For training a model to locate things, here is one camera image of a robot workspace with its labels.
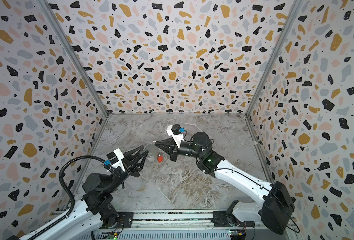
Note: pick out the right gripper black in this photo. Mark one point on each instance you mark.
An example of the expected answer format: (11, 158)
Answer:
(175, 148)

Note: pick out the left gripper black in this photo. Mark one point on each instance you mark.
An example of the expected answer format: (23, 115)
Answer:
(131, 168)

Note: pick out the red key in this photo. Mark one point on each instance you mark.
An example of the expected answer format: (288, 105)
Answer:
(160, 157)

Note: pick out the metal keyring plate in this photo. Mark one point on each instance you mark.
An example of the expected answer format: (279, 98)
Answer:
(154, 151)

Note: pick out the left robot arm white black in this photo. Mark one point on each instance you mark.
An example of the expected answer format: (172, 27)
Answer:
(94, 210)

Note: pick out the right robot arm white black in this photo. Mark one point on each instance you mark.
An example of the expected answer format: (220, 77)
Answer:
(273, 204)

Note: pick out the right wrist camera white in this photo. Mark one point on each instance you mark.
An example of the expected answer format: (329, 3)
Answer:
(177, 133)

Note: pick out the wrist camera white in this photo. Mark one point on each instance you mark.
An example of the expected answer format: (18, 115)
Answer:
(114, 161)
(177, 133)

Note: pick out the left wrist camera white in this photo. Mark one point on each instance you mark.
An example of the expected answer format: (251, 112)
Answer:
(114, 161)

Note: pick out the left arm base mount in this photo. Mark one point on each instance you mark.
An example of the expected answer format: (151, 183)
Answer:
(110, 218)

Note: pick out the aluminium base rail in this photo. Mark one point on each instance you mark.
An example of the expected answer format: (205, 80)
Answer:
(189, 220)

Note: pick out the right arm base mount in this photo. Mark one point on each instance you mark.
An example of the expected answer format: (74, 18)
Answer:
(237, 215)

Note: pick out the perforated cable tray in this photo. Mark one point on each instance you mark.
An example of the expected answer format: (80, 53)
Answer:
(168, 235)

